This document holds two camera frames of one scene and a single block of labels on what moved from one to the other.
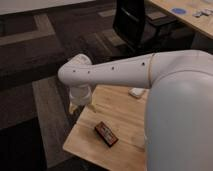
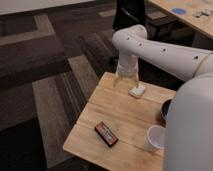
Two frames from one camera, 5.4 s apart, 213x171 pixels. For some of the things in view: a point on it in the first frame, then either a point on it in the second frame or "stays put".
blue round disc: (179, 10) stays put
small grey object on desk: (206, 12) stays put
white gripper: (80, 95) -> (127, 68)
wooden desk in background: (204, 23) stays put
